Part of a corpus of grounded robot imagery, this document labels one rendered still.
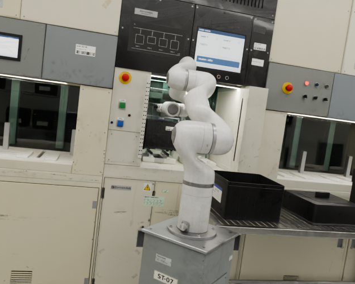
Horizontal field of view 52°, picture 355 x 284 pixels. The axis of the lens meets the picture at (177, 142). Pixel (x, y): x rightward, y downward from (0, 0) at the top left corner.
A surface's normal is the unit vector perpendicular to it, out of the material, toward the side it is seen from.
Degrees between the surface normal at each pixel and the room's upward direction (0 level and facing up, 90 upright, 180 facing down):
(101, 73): 90
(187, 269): 90
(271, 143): 90
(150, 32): 90
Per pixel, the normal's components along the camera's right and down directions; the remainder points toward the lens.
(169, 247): -0.53, 0.01
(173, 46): 0.22, 0.12
